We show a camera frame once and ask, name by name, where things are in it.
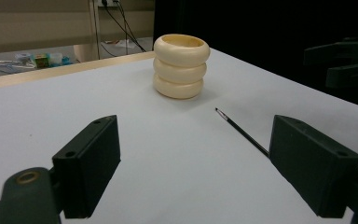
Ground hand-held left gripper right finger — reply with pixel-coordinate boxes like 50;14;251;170
268;114;358;218

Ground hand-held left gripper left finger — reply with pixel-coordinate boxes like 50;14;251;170
51;114;121;219

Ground thin black paint brush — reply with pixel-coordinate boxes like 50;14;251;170
214;107;270;158

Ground cream ribbed pen holder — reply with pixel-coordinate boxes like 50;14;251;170
152;33;212;100

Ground blue and white packets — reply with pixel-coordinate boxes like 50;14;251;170
49;52;75;67

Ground green and yellow box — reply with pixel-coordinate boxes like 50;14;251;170
34;54;51;69

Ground beige furniture leg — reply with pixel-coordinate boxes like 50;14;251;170
73;0;102;63

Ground clear plastic packaging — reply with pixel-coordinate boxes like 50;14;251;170
0;53;37;71

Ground thin black cable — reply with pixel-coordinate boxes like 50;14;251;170
91;0;103;60

